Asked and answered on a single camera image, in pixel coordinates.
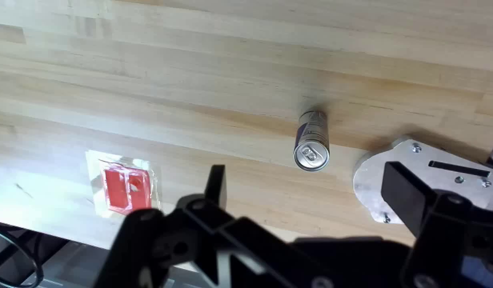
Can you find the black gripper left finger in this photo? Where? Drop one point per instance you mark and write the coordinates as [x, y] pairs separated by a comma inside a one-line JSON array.
[[151, 250]]

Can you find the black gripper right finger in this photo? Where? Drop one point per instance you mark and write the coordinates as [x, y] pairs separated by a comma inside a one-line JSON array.
[[455, 241]]

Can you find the slim silver drink can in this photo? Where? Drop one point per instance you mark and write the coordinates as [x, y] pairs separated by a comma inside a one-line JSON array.
[[312, 145]]

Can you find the red and white packet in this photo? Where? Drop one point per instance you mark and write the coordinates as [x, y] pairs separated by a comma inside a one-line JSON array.
[[127, 188]]

